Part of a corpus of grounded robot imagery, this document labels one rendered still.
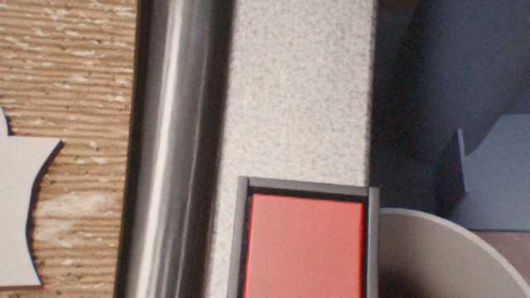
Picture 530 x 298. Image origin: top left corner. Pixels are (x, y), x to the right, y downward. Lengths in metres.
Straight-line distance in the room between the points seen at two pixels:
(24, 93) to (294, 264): 0.17
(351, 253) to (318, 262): 0.02
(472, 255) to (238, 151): 0.65
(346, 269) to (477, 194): 1.04
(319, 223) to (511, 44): 0.72
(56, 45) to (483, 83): 0.82
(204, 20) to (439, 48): 0.71
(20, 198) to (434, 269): 0.81
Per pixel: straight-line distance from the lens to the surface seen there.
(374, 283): 0.49
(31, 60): 0.53
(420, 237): 1.16
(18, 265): 0.48
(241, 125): 0.53
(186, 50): 0.55
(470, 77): 1.26
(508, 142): 1.57
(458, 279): 1.22
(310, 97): 0.54
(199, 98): 0.54
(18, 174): 0.50
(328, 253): 0.50
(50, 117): 0.52
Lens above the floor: 1.40
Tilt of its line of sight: 68 degrees down
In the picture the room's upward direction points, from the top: 6 degrees clockwise
